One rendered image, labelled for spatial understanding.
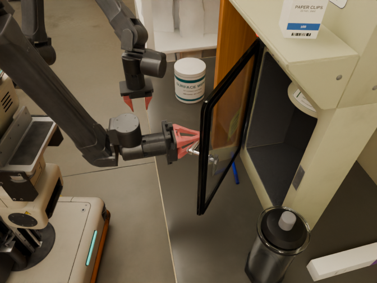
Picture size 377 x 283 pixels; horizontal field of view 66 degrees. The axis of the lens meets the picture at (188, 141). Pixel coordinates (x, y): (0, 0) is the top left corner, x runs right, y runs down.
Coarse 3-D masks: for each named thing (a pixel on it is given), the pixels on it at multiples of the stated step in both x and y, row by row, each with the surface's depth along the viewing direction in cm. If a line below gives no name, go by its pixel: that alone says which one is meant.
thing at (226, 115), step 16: (224, 80) 58; (240, 80) 68; (208, 96) 55; (224, 96) 62; (240, 96) 74; (224, 112) 66; (240, 112) 80; (224, 128) 71; (240, 128) 88; (224, 144) 77; (224, 160) 84; (208, 176) 74; (208, 192) 80
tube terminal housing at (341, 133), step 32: (352, 0) 42; (352, 32) 43; (352, 96) 47; (320, 128) 54; (352, 128) 54; (320, 160) 59; (352, 160) 62; (256, 192) 93; (288, 192) 71; (320, 192) 69
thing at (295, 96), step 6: (294, 84) 66; (288, 90) 68; (294, 90) 65; (288, 96) 67; (294, 96) 65; (300, 96) 63; (294, 102) 64; (300, 102) 63; (306, 102) 62; (300, 108) 63; (306, 108) 62; (312, 108) 61; (312, 114) 62
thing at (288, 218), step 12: (264, 216) 62; (276, 216) 60; (288, 216) 57; (264, 228) 59; (276, 228) 59; (288, 228) 57; (300, 228) 59; (276, 240) 57; (288, 240) 57; (300, 240) 57
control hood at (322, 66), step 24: (240, 0) 56; (264, 0) 56; (264, 24) 49; (288, 48) 43; (312, 48) 43; (336, 48) 43; (288, 72) 42; (312, 72) 42; (336, 72) 43; (312, 96) 46; (336, 96) 47
